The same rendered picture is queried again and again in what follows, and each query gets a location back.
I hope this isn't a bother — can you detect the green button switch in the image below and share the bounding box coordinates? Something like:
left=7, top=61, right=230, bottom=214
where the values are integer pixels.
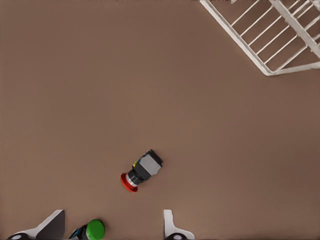
left=68, top=218, right=106, bottom=240

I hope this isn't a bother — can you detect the white wire shelf rack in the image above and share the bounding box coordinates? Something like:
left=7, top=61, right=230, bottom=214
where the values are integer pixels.
left=198, top=0, right=320, bottom=77

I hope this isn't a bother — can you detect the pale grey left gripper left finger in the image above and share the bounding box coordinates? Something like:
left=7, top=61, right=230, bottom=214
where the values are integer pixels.
left=6, top=209, right=66, bottom=240

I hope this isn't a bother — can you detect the red button switch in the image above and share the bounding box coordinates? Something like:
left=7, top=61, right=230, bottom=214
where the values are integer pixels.
left=119, top=149, right=164, bottom=194

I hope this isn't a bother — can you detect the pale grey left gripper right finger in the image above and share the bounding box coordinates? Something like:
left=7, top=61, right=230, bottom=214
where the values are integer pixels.
left=163, top=209, right=196, bottom=240

